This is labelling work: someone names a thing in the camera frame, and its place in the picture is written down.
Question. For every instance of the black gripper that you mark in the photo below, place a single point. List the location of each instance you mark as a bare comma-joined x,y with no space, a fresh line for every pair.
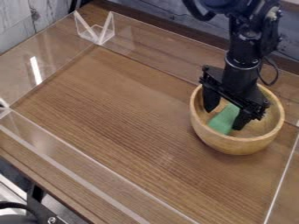
236,83

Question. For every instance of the green rectangular stick block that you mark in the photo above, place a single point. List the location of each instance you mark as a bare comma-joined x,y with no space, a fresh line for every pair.
224,120

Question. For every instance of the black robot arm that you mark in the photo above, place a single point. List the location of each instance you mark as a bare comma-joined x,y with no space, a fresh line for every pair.
254,38

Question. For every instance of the clear acrylic enclosure wall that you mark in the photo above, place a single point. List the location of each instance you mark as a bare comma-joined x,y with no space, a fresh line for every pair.
97,126

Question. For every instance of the clear acrylic corner bracket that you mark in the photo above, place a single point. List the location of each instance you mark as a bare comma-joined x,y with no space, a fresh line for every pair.
96,33

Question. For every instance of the black table leg frame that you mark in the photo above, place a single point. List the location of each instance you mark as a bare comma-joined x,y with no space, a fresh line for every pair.
46,215

